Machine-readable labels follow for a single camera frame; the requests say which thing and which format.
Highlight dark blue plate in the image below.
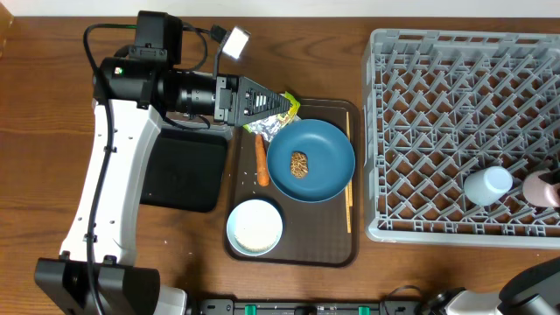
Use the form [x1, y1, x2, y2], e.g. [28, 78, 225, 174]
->
[267, 119, 356, 203]

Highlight light blue cup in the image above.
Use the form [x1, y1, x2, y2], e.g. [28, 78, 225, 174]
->
[464, 166, 513, 207]

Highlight pink cup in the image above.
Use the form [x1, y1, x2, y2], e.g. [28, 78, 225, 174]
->
[521, 170, 559, 208]

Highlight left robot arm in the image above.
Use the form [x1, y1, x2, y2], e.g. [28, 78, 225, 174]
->
[34, 10, 291, 314]

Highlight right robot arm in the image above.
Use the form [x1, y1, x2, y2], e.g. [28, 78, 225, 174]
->
[416, 258, 559, 315]

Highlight grey dishwasher rack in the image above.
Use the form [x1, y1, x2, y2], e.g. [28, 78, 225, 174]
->
[362, 29, 559, 249]

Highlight crumpled snack wrapper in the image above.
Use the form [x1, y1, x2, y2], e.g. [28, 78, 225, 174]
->
[243, 92, 301, 142]

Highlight clear plastic bin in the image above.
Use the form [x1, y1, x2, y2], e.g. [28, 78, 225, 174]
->
[167, 112, 234, 141]

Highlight orange carrot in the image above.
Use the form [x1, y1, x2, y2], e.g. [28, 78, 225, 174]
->
[255, 134, 270, 186]

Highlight brown food piece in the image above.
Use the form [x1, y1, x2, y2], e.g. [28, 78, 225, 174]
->
[290, 151, 309, 179]

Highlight black plastic tray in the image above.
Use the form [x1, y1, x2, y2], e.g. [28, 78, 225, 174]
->
[140, 128, 228, 213]

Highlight light blue rice bowl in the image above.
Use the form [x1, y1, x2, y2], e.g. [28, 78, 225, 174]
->
[226, 199, 284, 256]

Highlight wooden chopsticks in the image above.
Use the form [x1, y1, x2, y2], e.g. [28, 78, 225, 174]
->
[345, 111, 353, 234]

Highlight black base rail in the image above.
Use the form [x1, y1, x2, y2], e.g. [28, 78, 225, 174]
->
[185, 298, 431, 315]

